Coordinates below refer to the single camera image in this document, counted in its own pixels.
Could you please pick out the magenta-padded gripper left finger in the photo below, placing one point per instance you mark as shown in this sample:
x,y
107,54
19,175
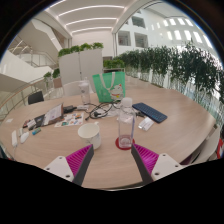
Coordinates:
x,y
65,166

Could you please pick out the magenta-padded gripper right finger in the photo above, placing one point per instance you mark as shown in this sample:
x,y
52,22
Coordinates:
x,y
161,165

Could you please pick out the clear plastic water bottle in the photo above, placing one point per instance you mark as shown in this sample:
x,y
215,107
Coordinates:
x,y
126,123

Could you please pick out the white paper cup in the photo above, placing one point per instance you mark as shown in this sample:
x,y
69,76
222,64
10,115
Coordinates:
x,y
90,135

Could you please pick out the small white packet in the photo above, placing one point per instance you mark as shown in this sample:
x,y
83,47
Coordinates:
x,y
146,123

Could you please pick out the small blue tube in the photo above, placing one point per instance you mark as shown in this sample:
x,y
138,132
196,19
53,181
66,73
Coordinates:
x,y
36,131

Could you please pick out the colourful sticker sheet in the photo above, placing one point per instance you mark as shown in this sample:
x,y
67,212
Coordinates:
x,y
69,120

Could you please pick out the flat round red coaster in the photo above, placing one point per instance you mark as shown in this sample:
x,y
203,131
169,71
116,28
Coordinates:
x,y
117,145

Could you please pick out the white side chair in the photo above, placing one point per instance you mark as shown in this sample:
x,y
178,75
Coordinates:
x,y
206,146

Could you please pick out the brown-edged open booklet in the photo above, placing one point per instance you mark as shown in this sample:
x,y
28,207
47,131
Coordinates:
x,y
54,115

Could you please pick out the black notebook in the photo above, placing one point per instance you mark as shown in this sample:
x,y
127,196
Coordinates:
x,y
37,121

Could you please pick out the dark blue keyboard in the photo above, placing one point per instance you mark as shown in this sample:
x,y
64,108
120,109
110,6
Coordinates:
x,y
150,112

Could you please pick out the white power strip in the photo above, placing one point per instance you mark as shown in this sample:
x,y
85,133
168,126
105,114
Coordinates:
x,y
14,138

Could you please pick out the small red black case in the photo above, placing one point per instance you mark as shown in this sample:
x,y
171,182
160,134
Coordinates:
x,y
26,123

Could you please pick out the black power adapter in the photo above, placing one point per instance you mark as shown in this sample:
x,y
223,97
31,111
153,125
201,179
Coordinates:
x,y
69,108

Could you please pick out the small white box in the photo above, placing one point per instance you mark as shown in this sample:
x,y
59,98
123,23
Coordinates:
x,y
82,107

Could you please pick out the white paper sheet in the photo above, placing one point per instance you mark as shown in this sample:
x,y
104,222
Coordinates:
x,y
9,120

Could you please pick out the black chair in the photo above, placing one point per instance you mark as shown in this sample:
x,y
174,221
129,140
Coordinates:
x,y
35,98

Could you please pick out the tall clear lidded tumbler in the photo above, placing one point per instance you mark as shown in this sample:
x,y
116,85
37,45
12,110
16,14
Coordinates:
x,y
85,93

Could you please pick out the glass railing with wooden handrail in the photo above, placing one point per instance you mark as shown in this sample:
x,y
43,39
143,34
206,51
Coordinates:
x,y
18,96

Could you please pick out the brown planter with plants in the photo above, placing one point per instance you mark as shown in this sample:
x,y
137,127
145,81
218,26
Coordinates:
x,y
53,78

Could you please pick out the green tote bag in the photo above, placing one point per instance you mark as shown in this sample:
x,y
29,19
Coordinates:
x,y
108,87

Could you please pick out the row of green trees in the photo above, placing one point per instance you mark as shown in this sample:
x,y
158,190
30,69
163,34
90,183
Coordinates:
x,y
180,70

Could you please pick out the white planter cabinet with plants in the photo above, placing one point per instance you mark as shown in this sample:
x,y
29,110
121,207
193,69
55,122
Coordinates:
x,y
81,65

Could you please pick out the ceiling light strips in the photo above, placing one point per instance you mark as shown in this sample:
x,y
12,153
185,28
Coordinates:
x,y
91,19

